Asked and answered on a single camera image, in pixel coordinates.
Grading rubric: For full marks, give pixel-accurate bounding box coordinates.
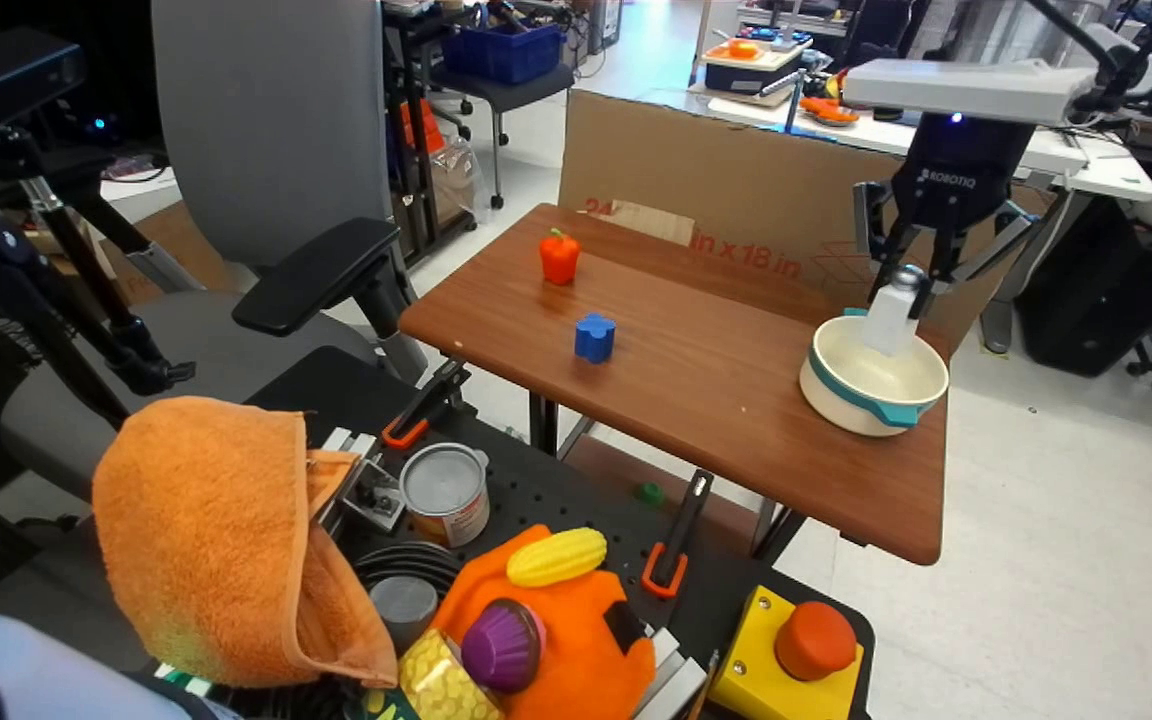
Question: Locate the brown cardboard sheet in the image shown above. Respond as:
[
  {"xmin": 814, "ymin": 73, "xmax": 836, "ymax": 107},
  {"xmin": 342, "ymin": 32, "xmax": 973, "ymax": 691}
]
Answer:
[{"xmin": 554, "ymin": 82, "xmax": 1009, "ymax": 360}]

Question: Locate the black office chair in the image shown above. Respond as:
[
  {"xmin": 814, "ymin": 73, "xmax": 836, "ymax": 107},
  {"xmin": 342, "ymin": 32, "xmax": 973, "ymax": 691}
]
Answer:
[{"xmin": 0, "ymin": 0, "xmax": 428, "ymax": 471}]

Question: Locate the black camera tripod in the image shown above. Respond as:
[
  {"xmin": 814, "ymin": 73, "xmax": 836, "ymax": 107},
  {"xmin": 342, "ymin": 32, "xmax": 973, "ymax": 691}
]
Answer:
[{"xmin": 0, "ymin": 26, "xmax": 196, "ymax": 427}]

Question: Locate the purple toy cupcake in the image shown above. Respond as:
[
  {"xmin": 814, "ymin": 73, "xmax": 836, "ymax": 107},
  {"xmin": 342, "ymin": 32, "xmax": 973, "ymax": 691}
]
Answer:
[{"xmin": 461, "ymin": 601, "xmax": 538, "ymax": 691}]

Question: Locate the yellow toy corn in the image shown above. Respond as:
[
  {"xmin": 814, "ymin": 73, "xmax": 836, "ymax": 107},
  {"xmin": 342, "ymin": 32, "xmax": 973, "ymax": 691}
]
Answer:
[{"xmin": 506, "ymin": 527, "xmax": 607, "ymax": 586}]

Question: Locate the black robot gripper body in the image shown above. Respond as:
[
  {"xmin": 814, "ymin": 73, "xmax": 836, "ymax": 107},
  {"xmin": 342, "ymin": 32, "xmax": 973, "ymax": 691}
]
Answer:
[{"xmin": 891, "ymin": 110, "xmax": 1031, "ymax": 234}]

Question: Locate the white standing desk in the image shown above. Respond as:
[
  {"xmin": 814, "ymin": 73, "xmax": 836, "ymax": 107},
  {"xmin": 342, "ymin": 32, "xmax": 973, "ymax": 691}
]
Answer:
[{"xmin": 692, "ymin": 45, "xmax": 1152, "ymax": 203}]

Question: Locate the yellow box orange button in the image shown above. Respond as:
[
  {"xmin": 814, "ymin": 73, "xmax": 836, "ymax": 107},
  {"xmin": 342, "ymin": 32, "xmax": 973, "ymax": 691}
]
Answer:
[{"xmin": 706, "ymin": 584, "xmax": 865, "ymax": 720}]

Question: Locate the wooden table top desk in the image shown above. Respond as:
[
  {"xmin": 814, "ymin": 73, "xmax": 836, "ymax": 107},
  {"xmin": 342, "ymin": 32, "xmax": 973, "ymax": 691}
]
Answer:
[{"xmin": 399, "ymin": 203, "xmax": 948, "ymax": 565}]

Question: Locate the orange toy bell pepper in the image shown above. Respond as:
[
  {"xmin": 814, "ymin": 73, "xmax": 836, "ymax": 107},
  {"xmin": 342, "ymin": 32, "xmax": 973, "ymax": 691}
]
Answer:
[{"xmin": 538, "ymin": 230, "xmax": 579, "ymax": 289}]

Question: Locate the black orange clamp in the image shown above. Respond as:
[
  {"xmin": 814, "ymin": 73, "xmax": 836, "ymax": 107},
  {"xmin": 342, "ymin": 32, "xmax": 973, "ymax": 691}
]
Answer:
[
  {"xmin": 380, "ymin": 360, "xmax": 469, "ymax": 451},
  {"xmin": 638, "ymin": 471, "xmax": 710, "ymax": 601}
]

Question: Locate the peaches tin can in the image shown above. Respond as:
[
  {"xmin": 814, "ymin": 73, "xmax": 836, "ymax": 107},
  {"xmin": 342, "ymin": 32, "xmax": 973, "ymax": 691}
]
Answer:
[{"xmin": 399, "ymin": 441, "xmax": 491, "ymax": 548}]

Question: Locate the orange cloth towel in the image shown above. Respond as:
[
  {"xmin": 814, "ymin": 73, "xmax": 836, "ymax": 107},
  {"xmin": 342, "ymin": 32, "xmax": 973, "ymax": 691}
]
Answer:
[{"xmin": 90, "ymin": 396, "xmax": 395, "ymax": 688}]

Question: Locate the blue cube block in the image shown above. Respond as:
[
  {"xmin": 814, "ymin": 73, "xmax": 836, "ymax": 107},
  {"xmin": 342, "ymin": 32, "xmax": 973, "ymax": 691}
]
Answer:
[{"xmin": 576, "ymin": 311, "xmax": 616, "ymax": 362}]

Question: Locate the white bowl teal rim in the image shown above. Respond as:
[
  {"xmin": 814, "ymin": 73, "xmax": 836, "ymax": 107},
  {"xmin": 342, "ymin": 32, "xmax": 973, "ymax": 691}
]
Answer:
[{"xmin": 799, "ymin": 317, "xmax": 948, "ymax": 435}]

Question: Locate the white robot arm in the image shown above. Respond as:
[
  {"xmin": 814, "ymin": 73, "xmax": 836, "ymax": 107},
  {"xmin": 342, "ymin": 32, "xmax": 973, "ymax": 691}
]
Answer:
[{"xmin": 839, "ymin": 0, "xmax": 1152, "ymax": 318}]

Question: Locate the white plastic bottle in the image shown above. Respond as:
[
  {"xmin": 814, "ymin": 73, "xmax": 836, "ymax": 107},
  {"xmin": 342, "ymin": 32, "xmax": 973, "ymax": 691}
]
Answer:
[{"xmin": 858, "ymin": 282, "xmax": 915, "ymax": 357}]

